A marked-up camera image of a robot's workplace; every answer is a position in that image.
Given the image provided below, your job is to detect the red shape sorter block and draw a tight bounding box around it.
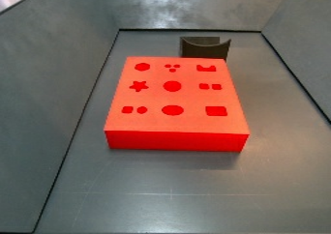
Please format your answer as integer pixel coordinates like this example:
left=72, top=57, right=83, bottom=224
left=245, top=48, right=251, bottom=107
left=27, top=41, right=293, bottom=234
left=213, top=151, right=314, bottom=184
left=103, top=57, right=249, bottom=152

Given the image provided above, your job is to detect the black angled holder stand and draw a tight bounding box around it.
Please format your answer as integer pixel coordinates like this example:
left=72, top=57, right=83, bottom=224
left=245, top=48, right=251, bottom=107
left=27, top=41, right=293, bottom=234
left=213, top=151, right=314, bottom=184
left=180, top=37, right=231, bottom=60

